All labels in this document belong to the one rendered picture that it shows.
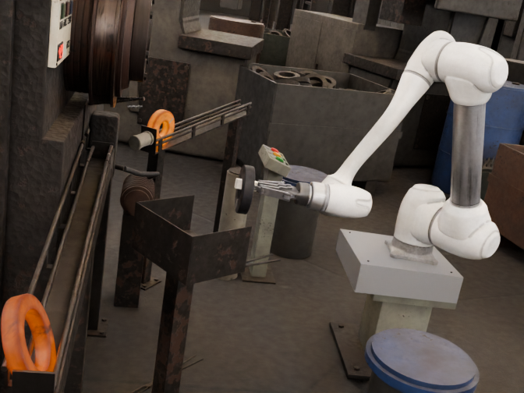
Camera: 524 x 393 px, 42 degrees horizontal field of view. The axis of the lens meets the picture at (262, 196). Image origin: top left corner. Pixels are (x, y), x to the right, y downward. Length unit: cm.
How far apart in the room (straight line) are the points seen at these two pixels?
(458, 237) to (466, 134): 37
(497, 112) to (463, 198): 289
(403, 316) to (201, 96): 278
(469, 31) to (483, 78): 380
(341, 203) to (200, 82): 294
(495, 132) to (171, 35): 245
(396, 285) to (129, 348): 100
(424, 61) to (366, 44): 382
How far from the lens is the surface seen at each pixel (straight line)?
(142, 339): 266
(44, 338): 146
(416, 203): 255
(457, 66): 221
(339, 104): 454
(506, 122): 530
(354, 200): 217
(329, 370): 266
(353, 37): 604
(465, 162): 234
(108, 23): 207
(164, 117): 283
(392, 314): 266
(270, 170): 300
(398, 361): 195
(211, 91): 495
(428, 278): 252
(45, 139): 188
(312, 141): 452
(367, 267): 244
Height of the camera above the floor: 137
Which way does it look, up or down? 18 degrees down
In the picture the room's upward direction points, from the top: 9 degrees clockwise
